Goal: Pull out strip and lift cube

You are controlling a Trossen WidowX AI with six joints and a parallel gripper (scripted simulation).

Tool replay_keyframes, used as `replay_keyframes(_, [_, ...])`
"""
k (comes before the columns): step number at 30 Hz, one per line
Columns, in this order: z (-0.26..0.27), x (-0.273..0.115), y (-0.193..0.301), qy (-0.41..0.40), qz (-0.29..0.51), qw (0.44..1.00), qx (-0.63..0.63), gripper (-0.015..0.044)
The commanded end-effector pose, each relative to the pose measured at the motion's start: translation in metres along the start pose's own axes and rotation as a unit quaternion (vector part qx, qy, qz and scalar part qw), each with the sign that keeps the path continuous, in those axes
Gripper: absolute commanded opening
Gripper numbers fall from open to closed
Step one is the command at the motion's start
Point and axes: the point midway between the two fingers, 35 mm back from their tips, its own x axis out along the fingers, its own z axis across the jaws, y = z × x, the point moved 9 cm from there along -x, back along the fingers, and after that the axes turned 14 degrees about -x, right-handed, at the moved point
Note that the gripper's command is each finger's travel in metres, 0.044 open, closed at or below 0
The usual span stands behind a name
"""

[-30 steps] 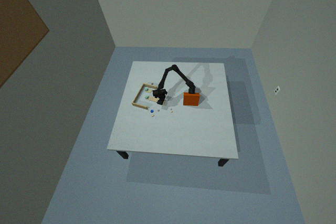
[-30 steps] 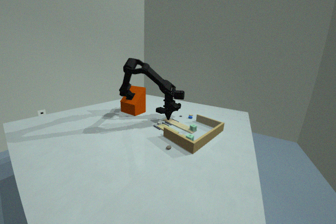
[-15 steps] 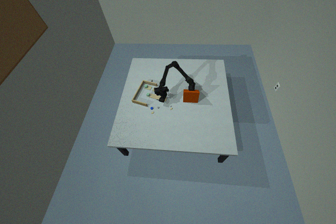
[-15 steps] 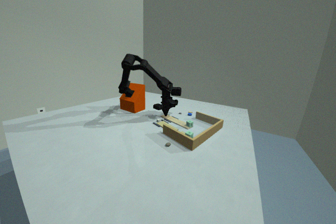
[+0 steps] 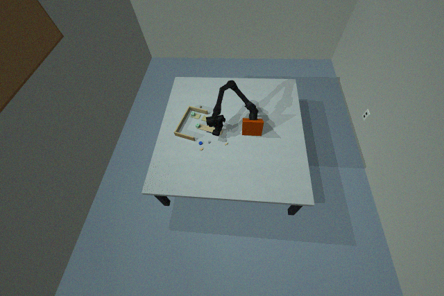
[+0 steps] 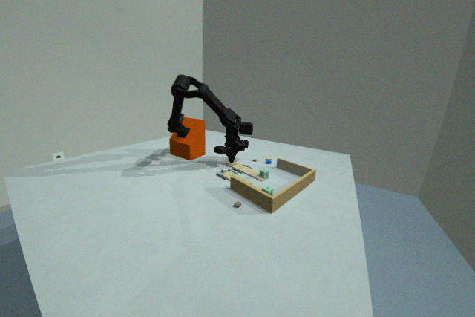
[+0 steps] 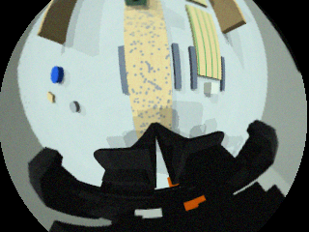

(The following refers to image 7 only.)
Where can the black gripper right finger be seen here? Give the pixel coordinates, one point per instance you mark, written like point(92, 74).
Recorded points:
point(175, 148)

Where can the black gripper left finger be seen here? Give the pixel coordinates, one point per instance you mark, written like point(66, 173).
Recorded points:
point(141, 155)

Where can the green labelled cube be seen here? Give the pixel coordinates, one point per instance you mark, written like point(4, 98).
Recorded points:
point(138, 3)

